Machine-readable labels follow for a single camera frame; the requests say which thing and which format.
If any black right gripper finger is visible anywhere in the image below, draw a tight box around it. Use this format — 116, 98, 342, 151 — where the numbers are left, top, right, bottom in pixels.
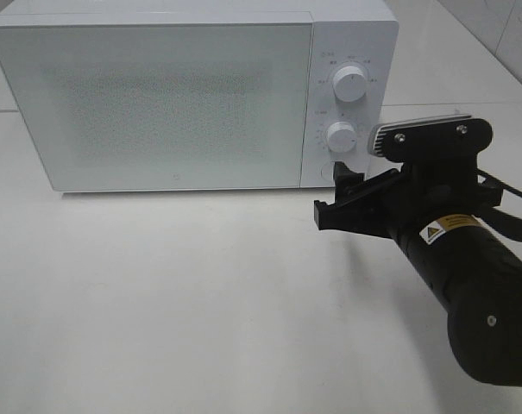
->
333, 161, 365, 198
314, 170, 399, 235

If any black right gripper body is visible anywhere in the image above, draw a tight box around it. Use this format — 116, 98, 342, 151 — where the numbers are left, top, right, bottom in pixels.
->
363, 161, 502, 242

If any round white door button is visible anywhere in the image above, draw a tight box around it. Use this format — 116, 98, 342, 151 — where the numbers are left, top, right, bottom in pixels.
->
321, 161, 335, 184

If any white timer knob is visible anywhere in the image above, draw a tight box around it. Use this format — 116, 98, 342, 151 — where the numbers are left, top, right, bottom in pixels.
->
326, 122, 357, 154

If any white microwave door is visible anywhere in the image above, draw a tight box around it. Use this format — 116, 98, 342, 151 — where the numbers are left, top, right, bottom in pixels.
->
0, 24, 311, 192

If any upper white power knob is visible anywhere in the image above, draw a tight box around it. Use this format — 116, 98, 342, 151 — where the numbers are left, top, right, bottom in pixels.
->
331, 62, 368, 103

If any white microwave oven body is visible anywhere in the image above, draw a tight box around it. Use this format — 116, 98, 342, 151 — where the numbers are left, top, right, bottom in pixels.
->
0, 1, 399, 191

